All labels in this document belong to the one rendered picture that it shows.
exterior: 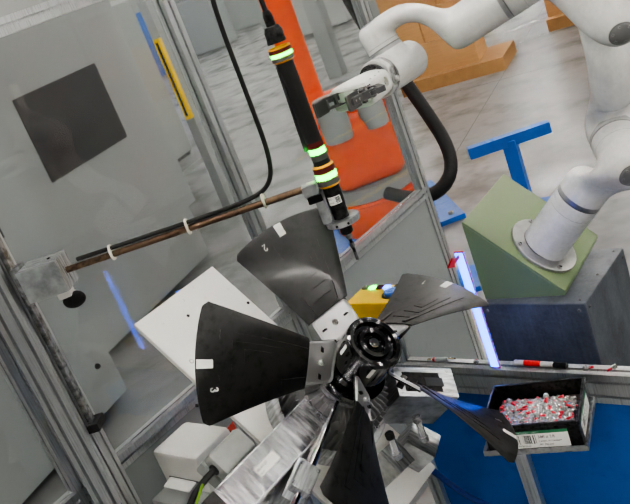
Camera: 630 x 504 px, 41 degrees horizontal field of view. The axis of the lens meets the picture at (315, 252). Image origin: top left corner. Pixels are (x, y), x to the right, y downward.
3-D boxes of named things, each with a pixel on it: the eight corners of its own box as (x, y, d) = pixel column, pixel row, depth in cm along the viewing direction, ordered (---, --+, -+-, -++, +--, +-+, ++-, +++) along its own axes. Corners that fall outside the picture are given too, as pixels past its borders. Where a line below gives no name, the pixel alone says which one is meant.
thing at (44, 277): (26, 309, 174) (7, 273, 172) (37, 295, 181) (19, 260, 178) (70, 294, 173) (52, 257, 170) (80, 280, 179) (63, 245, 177)
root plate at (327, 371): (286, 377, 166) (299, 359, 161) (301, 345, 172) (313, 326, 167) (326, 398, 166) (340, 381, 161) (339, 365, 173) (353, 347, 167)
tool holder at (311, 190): (317, 236, 166) (300, 191, 163) (318, 224, 173) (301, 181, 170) (360, 222, 165) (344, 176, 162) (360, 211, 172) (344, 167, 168)
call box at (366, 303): (357, 336, 230) (344, 302, 227) (376, 317, 237) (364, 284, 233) (405, 337, 220) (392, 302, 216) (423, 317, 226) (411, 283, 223)
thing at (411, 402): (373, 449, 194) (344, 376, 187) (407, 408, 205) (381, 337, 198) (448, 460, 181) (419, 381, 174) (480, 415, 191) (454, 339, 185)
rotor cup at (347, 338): (309, 383, 170) (333, 349, 160) (330, 331, 180) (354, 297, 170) (372, 416, 170) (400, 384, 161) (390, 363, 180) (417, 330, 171)
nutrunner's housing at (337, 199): (338, 239, 168) (254, 15, 153) (338, 232, 172) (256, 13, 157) (357, 233, 168) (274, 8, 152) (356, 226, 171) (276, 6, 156)
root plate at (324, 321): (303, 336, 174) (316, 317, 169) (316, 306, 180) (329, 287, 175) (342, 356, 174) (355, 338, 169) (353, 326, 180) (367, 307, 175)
